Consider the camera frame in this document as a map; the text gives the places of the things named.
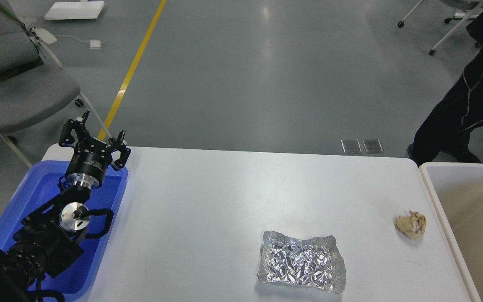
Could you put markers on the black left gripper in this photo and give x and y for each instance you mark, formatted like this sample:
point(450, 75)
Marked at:
point(91, 159)

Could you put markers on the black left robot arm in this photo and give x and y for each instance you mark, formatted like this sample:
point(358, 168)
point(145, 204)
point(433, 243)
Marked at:
point(49, 240)

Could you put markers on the grey office chair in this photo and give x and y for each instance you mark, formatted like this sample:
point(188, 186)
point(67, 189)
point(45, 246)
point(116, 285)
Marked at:
point(30, 90)

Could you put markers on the white flat board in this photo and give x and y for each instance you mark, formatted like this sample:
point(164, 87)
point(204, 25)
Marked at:
point(75, 10)

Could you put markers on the blue plastic bin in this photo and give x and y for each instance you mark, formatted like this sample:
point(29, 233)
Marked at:
point(39, 185)

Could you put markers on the crumpled aluminium foil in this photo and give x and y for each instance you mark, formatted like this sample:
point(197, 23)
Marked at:
point(314, 262)

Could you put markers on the left metal floor plate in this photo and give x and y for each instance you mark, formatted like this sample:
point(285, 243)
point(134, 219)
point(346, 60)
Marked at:
point(351, 146)

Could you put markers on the metal floor plate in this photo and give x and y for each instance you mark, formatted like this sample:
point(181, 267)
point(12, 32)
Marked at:
point(373, 146)
point(351, 146)

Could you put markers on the right metal floor plate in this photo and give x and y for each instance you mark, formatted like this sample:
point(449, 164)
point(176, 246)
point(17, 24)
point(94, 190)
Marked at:
point(373, 146)

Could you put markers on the crumpled brown paper ball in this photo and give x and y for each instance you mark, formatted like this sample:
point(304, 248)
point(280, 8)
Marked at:
point(413, 226)

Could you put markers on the beige plastic bin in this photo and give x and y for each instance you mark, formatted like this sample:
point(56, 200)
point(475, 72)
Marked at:
point(456, 190)

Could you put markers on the person in black clothes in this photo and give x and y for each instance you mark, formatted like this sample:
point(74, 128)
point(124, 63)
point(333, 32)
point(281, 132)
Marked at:
point(448, 127)

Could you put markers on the white rolling stand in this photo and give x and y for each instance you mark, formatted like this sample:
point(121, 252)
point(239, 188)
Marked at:
point(463, 10)

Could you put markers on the white power adapter with cable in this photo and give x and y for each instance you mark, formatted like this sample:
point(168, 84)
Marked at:
point(93, 44)

